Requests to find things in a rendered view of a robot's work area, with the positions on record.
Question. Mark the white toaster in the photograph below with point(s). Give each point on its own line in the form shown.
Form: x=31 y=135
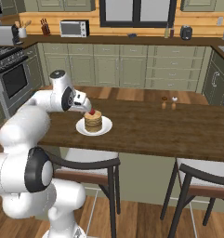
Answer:
x=4 y=35

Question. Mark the grey wall socket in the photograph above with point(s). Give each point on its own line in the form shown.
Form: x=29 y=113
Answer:
x=220 y=21

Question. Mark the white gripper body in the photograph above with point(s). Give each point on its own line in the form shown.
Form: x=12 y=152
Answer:
x=83 y=104

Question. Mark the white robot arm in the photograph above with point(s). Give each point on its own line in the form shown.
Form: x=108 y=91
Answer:
x=22 y=173

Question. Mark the white pot with utensils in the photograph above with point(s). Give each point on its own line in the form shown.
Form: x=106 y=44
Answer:
x=22 y=32

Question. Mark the white round plate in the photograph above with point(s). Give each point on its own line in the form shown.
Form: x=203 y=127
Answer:
x=107 y=127

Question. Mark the wooden knife block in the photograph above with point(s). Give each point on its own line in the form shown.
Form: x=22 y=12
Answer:
x=45 y=29

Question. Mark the brown bottle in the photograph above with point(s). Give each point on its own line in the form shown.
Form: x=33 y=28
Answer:
x=172 y=33

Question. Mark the dark stool with white seat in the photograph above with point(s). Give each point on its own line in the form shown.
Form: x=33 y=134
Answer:
x=203 y=179
x=85 y=164

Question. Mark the pale bottle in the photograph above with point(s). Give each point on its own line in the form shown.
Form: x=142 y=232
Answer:
x=166 y=32

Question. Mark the dark green base cupboard run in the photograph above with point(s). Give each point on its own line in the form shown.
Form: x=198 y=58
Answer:
x=217 y=80

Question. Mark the black coffee machine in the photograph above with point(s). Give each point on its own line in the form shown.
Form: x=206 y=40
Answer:
x=15 y=34

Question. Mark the green cupboard beside stove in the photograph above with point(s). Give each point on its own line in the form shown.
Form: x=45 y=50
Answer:
x=34 y=66

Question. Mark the wooden salt shaker white top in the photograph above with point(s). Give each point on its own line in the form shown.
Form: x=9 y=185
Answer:
x=174 y=104

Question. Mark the red strawberry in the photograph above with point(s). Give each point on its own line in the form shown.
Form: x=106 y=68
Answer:
x=92 y=111

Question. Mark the steel stove with oven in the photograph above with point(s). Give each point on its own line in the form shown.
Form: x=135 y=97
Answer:
x=11 y=77

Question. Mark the green wall cupboard run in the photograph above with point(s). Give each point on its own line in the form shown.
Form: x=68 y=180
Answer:
x=65 y=4

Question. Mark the brown pancake stack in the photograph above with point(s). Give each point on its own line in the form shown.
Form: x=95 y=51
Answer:
x=93 y=123

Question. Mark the wooden pepper shaker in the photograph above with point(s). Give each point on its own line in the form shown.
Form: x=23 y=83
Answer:
x=164 y=103

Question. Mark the white microwave oven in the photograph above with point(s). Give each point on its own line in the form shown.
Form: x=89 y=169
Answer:
x=73 y=28

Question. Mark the dark framed window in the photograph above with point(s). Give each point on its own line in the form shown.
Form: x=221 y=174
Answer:
x=136 y=12

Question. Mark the small dark bowl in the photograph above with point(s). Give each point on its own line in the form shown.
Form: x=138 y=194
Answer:
x=132 y=35

